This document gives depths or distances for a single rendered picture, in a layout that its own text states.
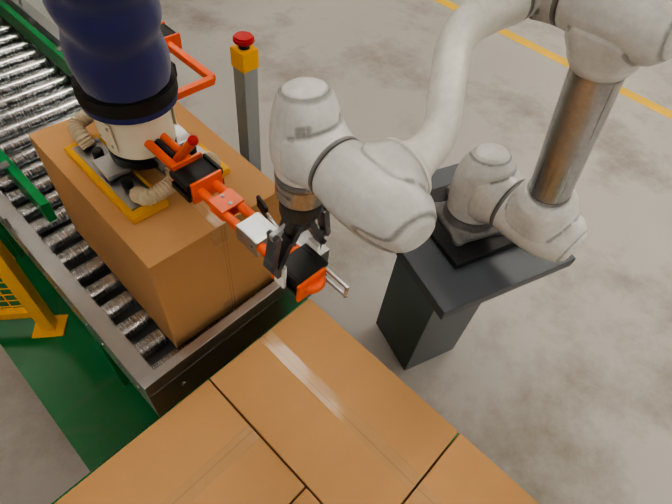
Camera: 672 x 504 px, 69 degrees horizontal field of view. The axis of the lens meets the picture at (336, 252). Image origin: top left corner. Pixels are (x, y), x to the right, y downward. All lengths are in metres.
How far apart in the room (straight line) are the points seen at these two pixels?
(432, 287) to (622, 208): 1.97
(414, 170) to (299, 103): 0.18
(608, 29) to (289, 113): 0.54
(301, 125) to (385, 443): 0.97
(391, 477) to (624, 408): 1.30
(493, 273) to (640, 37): 0.80
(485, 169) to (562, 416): 1.23
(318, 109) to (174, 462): 1.01
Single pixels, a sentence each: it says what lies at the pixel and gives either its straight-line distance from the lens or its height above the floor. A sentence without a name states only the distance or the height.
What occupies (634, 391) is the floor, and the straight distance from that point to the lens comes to 2.52.
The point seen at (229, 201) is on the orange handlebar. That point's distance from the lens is 1.10.
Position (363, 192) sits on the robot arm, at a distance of 0.63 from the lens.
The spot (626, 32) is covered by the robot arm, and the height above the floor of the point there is 1.53.
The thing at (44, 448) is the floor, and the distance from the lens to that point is 2.14.
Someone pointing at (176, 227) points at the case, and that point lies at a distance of 1.26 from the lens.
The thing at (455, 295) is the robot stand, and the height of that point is 0.75.
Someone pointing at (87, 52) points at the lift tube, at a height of 1.32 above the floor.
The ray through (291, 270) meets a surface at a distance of 0.96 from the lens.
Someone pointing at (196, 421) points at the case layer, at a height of 0.54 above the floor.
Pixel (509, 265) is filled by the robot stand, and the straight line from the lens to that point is 1.57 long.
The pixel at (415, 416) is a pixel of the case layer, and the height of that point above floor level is 0.54.
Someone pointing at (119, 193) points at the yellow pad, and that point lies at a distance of 1.33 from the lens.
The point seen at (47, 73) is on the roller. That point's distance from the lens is 2.65.
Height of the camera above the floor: 1.89
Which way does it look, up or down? 52 degrees down
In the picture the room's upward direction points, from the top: 9 degrees clockwise
